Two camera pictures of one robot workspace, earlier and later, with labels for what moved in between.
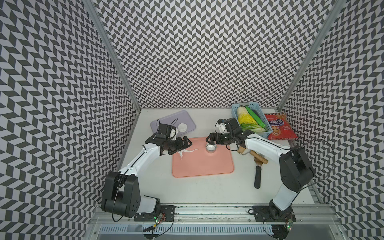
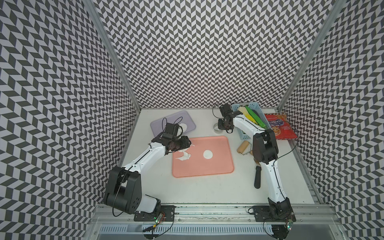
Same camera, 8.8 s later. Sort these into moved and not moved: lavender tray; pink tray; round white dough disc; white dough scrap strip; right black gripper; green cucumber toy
Moved: right black gripper; white dough scrap strip
Not moved: round white dough disc; lavender tray; pink tray; green cucumber toy
